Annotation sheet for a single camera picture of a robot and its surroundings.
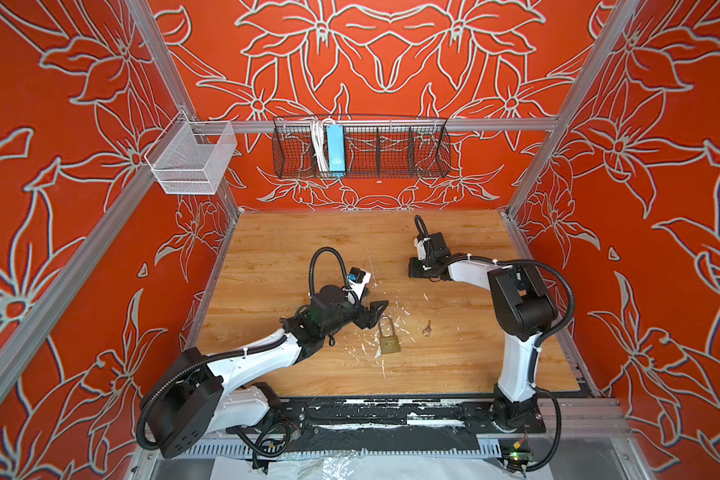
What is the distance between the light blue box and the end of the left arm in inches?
16.7

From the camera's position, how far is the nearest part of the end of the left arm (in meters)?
0.61

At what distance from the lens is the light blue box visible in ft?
2.95
